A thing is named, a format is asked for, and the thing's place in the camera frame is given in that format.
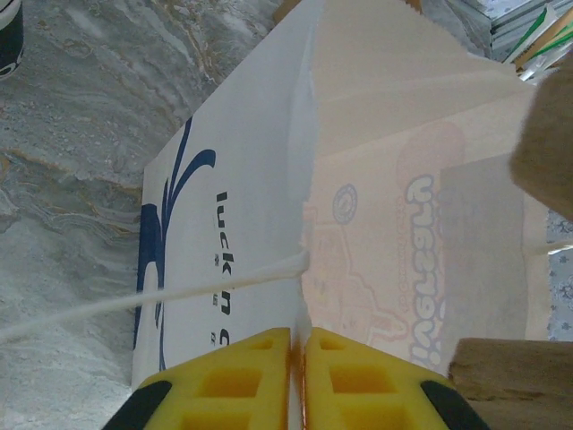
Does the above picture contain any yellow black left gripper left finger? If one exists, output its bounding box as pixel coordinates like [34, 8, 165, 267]
[105, 326, 295, 430]

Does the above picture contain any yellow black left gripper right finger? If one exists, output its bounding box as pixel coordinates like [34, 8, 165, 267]
[304, 325, 492, 430]

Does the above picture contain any white paper takeout bag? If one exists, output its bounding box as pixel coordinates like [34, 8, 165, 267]
[0, 0, 573, 430]

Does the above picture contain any brown cardboard cup carrier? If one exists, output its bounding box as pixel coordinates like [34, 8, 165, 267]
[449, 57, 573, 404]

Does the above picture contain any stack of white paper cups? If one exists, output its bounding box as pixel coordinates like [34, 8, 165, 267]
[0, 0, 24, 82]

